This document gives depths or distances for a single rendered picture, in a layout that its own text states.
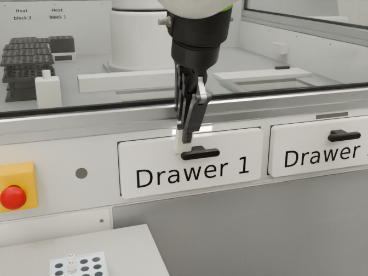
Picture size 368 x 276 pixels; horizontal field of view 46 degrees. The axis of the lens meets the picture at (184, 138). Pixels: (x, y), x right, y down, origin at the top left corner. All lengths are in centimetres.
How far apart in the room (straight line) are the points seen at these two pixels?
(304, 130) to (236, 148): 15
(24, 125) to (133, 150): 19
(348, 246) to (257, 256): 25
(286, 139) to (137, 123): 31
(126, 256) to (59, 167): 20
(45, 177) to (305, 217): 58
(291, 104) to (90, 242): 48
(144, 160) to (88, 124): 12
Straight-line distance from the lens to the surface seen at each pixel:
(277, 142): 91
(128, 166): 81
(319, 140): 96
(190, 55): 66
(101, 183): 84
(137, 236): 84
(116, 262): 78
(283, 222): 103
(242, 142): 87
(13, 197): 76
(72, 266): 70
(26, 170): 78
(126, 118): 80
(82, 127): 79
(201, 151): 81
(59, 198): 85
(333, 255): 117
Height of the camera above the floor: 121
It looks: 20 degrees down
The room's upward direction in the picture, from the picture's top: straight up
